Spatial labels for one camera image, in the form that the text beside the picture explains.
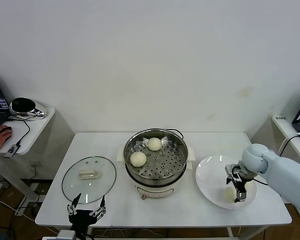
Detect white round plate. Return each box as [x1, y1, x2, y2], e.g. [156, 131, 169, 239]
[195, 154, 258, 210]

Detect white laptop cable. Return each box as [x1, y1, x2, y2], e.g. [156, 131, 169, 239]
[277, 133, 300, 157]

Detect white power strip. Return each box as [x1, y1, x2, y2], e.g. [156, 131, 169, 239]
[29, 183, 47, 195]

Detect black cooker power cable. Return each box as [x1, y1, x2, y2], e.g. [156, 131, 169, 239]
[164, 127, 185, 141]

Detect cream electric cooker base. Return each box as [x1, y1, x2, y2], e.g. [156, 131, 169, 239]
[116, 146, 196, 201]

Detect tangled white wires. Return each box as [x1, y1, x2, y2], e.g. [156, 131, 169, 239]
[91, 227, 146, 238]

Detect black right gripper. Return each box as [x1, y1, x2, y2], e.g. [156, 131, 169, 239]
[225, 171, 249, 204]

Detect steel perforated steamer pot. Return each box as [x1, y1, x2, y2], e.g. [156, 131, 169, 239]
[123, 127, 190, 187]

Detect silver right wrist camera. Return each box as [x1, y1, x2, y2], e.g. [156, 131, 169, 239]
[224, 163, 241, 180]

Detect bare human hand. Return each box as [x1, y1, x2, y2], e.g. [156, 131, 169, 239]
[0, 124, 14, 156]

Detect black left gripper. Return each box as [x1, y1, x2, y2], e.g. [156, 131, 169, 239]
[66, 192, 108, 233]

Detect black hub cable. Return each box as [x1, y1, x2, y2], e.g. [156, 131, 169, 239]
[6, 117, 31, 148]

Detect round glass lid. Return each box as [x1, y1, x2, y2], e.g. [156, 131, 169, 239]
[61, 156, 117, 205]

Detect grey usb hub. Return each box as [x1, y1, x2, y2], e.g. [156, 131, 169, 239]
[2, 143, 18, 159]

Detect white floor cable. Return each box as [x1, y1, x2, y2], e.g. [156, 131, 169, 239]
[0, 194, 55, 232]

